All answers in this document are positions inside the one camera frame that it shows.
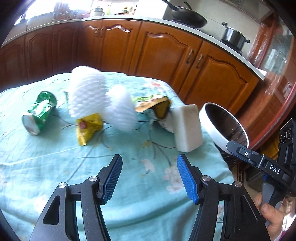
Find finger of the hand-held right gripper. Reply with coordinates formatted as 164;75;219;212
226;140;290;183

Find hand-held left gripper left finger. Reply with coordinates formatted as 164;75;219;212
29;154;123;241

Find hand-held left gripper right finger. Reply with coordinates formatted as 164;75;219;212
177;153;271;241

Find white round trash bin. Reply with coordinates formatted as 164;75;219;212
199;102;250;154

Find small white foam fruit net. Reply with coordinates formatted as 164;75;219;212
105;85;138;132

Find green spout pouch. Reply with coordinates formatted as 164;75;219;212
132;95;176;133

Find person's right hand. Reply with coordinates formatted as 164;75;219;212
254;192;289;236

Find teal floral tablecloth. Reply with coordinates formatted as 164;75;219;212
0;72;234;241

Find white foam block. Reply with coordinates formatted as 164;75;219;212
171;104;204;153

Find yellow snack packet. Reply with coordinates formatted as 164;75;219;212
76;113;104;146

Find large white foam fruit net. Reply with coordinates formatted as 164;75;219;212
68;66;109;117

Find red framed glass door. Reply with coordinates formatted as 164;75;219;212
248;11;296;149

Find crushed green drink can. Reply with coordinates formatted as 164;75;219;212
22;91;58;135

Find steel cooking pot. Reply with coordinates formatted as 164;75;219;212
221;22;250;45

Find wooden kitchen base cabinets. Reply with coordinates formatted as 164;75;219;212
0;19;259;116

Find black wok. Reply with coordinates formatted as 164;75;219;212
162;0;208;29

